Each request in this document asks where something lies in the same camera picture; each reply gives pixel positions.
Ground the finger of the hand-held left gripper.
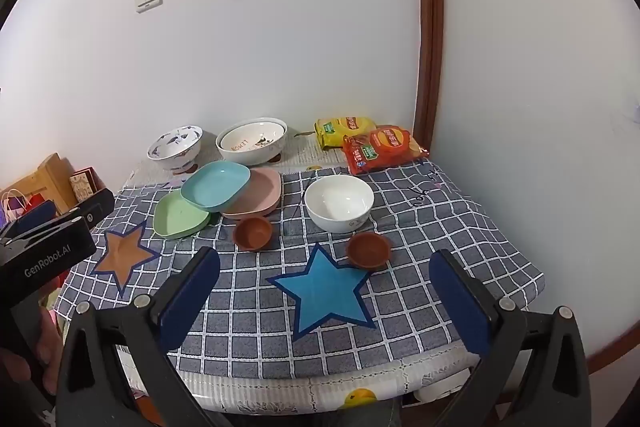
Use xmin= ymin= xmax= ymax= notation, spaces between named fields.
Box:
xmin=52 ymin=188 xmax=116 ymax=235
xmin=4 ymin=200 xmax=58 ymax=240

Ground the pink plate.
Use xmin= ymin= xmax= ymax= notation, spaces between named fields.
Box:
xmin=220 ymin=168 xmax=283 ymax=221

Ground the green plate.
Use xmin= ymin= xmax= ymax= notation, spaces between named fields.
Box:
xmin=153 ymin=189 xmax=212 ymax=240

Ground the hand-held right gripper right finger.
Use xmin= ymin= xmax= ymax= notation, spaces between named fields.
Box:
xmin=429 ymin=249 xmax=593 ymax=427

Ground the yellow chip bag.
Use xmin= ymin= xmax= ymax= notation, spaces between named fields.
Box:
xmin=314 ymin=116 xmax=377 ymax=152

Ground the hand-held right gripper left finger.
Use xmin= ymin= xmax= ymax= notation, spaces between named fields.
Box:
xmin=54 ymin=246 xmax=236 ymax=427

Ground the blue plate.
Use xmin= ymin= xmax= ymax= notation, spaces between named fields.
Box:
xmin=180 ymin=160 xmax=251 ymax=211

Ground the blue patterned footed bowl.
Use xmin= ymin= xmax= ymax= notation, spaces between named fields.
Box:
xmin=147 ymin=125 xmax=204 ymax=172

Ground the grey checked tablecloth with stars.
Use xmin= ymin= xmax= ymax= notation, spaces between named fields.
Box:
xmin=52 ymin=159 xmax=546 ymax=380

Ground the white printed table cover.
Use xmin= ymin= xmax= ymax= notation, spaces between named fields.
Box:
xmin=120 ymin=129 xmax=483 ymax=413

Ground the person's left hand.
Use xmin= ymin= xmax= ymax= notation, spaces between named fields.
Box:
xmin=0 ymin=307 xmax=60 ymax=397

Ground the small brown bowl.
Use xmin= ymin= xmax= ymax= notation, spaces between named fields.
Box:
xmin=346 ymin=232 xmax=393 ymax=270
xmin=232 ymin=216 xmax=274 ymax=252

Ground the red chip bag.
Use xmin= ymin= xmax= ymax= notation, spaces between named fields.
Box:
xmin=342 ymin=125 xmax=430 ymax=175

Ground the brown wooden door frame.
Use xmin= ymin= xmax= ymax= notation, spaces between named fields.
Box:
xmin=412 ymin=0 xmax=445 ymax=152

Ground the cardboard box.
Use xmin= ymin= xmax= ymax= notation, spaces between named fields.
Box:
xmin=0 ymin=153 xmax=77 ymax=219

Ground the plain white bowl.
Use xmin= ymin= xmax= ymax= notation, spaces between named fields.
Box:
xmin=304 ymin=175 xmax=374 ymax=234

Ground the white bowl with printed inside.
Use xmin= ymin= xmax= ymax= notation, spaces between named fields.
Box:
xmin=220 ymin=121 xmax=286 ymax=154

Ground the large white scroll-patterned bowl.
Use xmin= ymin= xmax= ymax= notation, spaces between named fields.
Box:
xmin=216 ymin=117 xmax=289 ymax=168

